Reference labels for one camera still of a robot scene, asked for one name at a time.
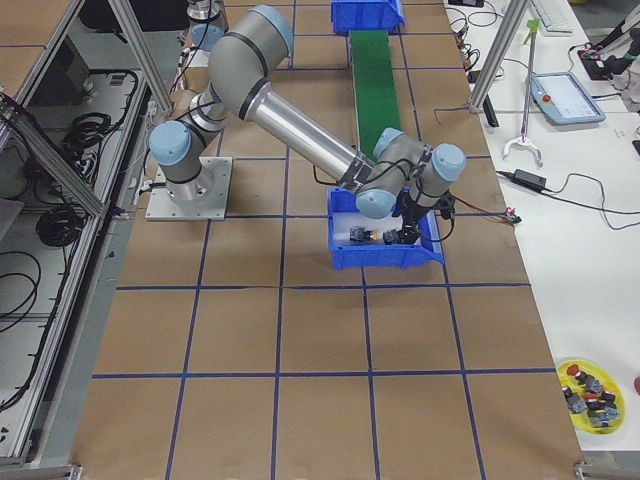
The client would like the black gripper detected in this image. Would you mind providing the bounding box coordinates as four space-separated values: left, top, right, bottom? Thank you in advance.
394 190 455 245

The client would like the red mushroom push button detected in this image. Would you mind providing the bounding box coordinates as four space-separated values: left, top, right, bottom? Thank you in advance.
382 230 401 245

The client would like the yellow mushroom push button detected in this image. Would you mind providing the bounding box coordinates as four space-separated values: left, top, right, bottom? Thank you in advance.
349 226 378 245

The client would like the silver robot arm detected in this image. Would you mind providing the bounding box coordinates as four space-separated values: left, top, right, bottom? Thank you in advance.
187 0 229 52
149 5 467 244

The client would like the white foam pad right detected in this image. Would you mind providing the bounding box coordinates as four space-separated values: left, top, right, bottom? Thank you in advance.
332 212 402 246

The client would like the right blue plastic bin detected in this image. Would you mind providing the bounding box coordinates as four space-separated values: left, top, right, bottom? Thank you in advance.
327 188 444 270

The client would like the blue plastic bin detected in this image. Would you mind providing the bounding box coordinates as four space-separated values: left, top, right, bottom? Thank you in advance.
327 188 444 270
330 0 405 34

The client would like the green conveyor belt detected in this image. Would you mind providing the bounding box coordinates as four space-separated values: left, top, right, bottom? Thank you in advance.
349 30 401 160

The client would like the black handheld device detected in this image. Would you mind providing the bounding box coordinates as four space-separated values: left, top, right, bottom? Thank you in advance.
482 95 500 128

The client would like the black power adapter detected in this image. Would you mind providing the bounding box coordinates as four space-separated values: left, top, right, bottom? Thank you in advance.
511 169 547 192

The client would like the blue teach pendant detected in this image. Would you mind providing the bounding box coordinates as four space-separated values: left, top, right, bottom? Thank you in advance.
531 72 606 126

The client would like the left blue plastic bin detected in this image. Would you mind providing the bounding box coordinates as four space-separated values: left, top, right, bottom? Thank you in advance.
330 0 405 34

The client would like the grabber reacher tool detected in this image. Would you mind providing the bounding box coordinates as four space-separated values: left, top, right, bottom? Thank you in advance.
503 18 543 167

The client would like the white keyboard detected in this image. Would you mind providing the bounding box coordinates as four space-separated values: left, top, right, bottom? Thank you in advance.
530 0 574 36

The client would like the yellow plate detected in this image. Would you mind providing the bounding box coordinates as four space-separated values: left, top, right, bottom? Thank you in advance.
556 359 626 435

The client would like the aluminium frame post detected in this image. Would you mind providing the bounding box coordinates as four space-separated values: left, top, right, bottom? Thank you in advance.
467 0 528 113

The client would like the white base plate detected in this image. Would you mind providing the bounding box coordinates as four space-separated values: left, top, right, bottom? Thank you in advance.
145 156 233 221
190 28 218 68

